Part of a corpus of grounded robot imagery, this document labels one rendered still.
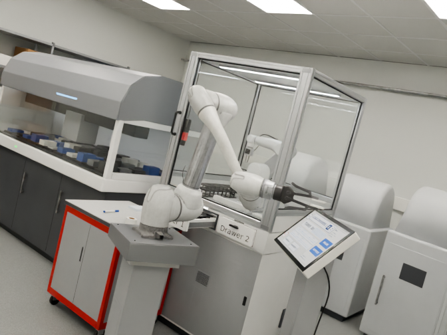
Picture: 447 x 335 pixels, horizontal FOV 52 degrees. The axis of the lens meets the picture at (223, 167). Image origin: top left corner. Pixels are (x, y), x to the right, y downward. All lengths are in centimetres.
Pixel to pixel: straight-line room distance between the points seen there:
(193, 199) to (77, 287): 110
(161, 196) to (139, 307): 61
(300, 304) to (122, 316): 93
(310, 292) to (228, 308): 83
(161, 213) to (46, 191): 202
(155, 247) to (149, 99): 162
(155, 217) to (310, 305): 92
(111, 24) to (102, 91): 380
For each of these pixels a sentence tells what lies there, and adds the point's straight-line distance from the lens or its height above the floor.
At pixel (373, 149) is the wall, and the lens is 608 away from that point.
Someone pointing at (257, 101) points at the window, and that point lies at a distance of 304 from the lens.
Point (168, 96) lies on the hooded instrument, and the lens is 383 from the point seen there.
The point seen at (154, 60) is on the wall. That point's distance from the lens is 798.
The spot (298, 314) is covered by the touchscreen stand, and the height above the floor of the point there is 69.
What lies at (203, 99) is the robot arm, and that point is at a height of 163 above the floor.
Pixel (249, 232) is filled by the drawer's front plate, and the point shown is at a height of 90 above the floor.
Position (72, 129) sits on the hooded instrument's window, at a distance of 398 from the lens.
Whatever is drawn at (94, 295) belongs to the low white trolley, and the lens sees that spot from 313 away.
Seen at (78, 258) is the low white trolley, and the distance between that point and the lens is 323.
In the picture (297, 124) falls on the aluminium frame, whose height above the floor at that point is 164.
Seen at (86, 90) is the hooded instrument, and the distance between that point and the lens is 389.
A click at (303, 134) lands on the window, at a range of 296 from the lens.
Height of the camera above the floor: 153
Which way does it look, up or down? 5 degrees down
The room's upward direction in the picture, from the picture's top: 14 degrees clockwise
